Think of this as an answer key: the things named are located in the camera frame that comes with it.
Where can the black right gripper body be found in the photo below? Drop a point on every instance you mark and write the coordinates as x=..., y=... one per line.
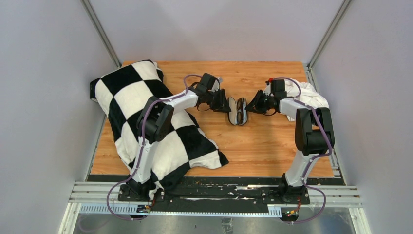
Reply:
x=269, y=98

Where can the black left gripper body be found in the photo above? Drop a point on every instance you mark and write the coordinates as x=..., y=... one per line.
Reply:
x=209, y=96

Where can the black glasses case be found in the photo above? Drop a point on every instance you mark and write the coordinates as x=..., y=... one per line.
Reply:
x=232, y=114

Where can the tortoiseshell brown sunglasses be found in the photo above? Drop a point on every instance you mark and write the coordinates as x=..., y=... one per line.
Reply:
x=241, y=113

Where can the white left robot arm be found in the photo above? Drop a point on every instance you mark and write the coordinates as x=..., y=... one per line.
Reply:
x=155, y=120

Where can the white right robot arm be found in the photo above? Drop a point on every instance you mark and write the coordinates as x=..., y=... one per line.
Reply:
x=314, y=133

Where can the crumpled white cloth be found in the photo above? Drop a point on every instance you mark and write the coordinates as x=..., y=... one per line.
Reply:
x=305, y=92

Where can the black white checkered pillow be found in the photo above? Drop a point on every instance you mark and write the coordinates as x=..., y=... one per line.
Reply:
x=122, y=95

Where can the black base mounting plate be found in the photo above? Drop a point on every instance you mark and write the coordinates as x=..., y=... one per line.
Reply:
x=219, y=195

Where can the aluminium frame rail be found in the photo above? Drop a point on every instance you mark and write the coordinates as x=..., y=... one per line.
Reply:
x=334, y=208

